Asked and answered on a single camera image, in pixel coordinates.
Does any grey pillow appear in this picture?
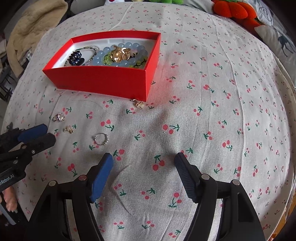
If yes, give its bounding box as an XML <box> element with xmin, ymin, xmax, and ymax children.
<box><xmin>70</xmin><ymin>0</ymin><xmax>105</xmax><ymax>15</ymax></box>

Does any black flower hair clip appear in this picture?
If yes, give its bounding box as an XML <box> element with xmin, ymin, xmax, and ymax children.
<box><xmin>67</xmin><ymin>50</ymin><xmax>85</xmax><ymax>66</ymax></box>

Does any red jewelry box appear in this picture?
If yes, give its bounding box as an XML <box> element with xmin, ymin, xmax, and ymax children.
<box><xmin>43</xmin><ymin>30</ymin><xmax>161</xmax><ymax>101</ymax></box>

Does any green beaded bracelet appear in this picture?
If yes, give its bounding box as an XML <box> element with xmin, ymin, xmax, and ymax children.
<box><xmin>102</xmin><ymin>52</ymin><xmax>148</xmax><ymax>69</ymax></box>

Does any silver crystal ring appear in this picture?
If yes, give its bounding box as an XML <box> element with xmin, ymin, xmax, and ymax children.
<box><xmin>52</xmin><ymin>112</ymin><xmax>66</xmax><ymax>123</ymax></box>

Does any gold flower brooch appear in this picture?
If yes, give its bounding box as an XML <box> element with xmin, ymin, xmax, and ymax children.
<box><xmin>110</xmin><ymin>45</ymin><xmax>131</xmax><ymax>63</ymax></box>

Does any deer print pillow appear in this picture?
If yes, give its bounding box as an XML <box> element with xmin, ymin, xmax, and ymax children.
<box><xmin>254</xmin><ymin>25</ymin><xmax>295</xmax><ymax>85</ymax></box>

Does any beige quilted blanket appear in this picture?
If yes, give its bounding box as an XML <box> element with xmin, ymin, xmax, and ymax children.
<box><xmin>6</xmin><ymin>0</ymin><xmax>68</xmax><ymax>77</ymax></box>

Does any light blue bead bracelet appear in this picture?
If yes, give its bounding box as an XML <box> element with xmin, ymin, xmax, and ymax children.
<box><xmin>92</xmin><ymin>42</ymin><xmax>149</xmax><ymax>68</ymax></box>

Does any pearl bead ring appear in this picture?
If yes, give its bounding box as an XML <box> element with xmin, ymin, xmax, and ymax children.
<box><xmin>93</xmin><ymin>133</ymin><xmax>110</xmax><ymax>146</ymax></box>

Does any gold bow earring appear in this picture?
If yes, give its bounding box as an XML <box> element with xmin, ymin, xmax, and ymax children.
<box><xmin>131</xmin><ymin>98</ymin><xmax>145</xmax><ymax>109</ymax></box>

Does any orange pumpkin plush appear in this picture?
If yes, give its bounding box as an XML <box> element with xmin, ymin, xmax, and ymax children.
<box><xmin>212</xmin><ymin>1</ymin><xmax>261</xmax><ymax>35</ymax></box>

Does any small gold earring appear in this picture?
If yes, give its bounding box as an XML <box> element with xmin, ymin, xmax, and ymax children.
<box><xmin>63</xmin><ymin>126</ymin><xmax>74</xmax><ymax>133</ymax></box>

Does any clear beaded bracelet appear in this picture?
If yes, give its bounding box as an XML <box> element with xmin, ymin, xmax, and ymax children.
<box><xmin>66</xmin><ymin>45</ymin><xmax>101</xmax><ymax>67</ymax></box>

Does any white rose print pillow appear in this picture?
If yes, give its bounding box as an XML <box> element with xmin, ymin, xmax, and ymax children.
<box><xmin>246</xmin><ymin>0</ymin><xmax>273</xmax><ymax>26</ymax></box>

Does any person's left hand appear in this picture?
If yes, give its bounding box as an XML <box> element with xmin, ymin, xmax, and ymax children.
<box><xmin>0</xmin><ymin>186</ymin><xmax>18</xmax><ymax>212</ymax></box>

